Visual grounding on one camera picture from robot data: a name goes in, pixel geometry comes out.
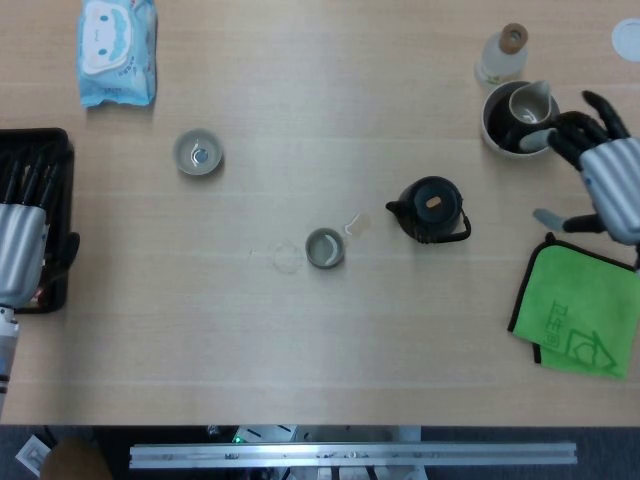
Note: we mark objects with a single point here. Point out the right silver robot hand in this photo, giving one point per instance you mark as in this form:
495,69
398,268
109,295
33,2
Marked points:
617,185

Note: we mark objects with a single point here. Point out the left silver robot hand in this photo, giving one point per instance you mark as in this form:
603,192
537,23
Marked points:
20,250

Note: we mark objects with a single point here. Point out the small dark grey teacup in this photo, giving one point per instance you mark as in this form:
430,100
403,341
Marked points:
325,249

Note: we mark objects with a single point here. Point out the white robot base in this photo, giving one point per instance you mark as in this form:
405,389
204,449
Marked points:
270,433

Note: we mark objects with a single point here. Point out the black plastic tray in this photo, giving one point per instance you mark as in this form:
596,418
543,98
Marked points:
30,133

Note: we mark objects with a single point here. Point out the dark pitcher beige inside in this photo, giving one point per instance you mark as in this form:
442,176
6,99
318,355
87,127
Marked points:
529,107

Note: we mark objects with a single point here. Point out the green microfiber cloth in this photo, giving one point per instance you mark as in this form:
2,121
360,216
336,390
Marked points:
580,300

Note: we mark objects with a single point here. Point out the white bowl black inside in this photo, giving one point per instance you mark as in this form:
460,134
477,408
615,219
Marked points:
494,117

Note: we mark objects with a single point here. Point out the glass bottle wooden stopper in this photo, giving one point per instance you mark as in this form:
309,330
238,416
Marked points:
500,60

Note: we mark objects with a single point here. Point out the wide grey tea bowl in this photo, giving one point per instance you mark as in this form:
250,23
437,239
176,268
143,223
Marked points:
197,151

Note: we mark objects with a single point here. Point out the white floor socket box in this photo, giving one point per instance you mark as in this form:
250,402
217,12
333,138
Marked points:
31,454

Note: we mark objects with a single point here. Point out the brown rounded object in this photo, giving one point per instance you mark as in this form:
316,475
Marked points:
75,460

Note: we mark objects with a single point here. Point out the blue wet wipes pack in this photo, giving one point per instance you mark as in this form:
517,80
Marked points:
115,50

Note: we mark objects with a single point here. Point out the aluminium profile rail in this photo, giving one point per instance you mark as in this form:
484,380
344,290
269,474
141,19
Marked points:
350,454

